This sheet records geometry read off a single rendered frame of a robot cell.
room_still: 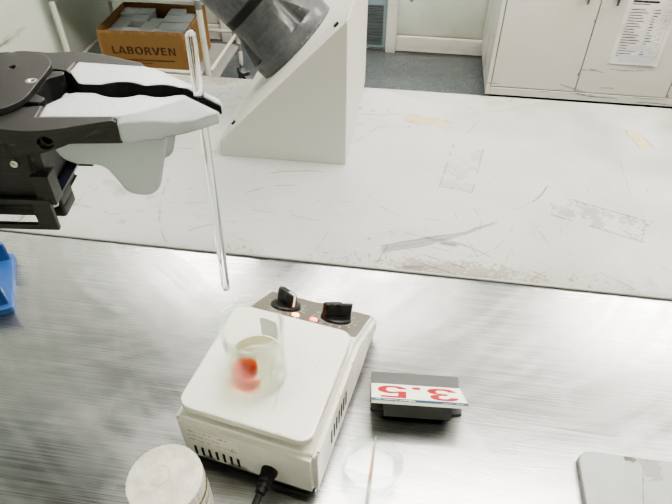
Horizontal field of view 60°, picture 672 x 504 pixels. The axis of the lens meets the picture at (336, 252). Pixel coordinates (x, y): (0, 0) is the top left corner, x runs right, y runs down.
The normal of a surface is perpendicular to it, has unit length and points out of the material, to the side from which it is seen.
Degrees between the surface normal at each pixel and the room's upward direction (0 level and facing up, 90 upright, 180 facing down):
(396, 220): 0
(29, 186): 91
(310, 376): 0
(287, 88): 90
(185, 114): 44
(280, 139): 90
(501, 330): 0
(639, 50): 89
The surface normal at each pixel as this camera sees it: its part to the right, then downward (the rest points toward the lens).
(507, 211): 0.00, -0.73
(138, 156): 0.03, 0.69
